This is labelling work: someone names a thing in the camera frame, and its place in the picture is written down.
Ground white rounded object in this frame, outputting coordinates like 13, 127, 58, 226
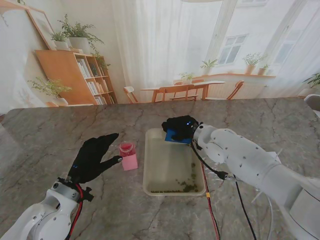
304, 93, 320, 113

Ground scattered green beans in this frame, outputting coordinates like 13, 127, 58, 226
151, 162, 199, 194

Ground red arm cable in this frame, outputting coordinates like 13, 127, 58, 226
66, 184, 84, 240
201, 164, 221, 240

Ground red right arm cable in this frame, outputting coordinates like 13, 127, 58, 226
201, 164, 221, 240

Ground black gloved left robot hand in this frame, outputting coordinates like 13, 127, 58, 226
67, 132, 124, 185

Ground printed room scene backdrop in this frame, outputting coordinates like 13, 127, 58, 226
0, 0, 320, 111

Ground red left arm cable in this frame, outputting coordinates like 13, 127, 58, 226
66, 184, 84, 240

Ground white baking tray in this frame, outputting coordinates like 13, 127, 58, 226
142, 128, 207, 197

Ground pink square bottle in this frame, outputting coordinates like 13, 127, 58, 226
118, 141, 139, 172

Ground blue plastic scraper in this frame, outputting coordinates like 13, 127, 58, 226
164, 128, 193, 146

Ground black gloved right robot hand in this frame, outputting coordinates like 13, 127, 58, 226
161, 114, 201, 144

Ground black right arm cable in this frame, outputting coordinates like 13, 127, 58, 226
190, 139, 258, 240

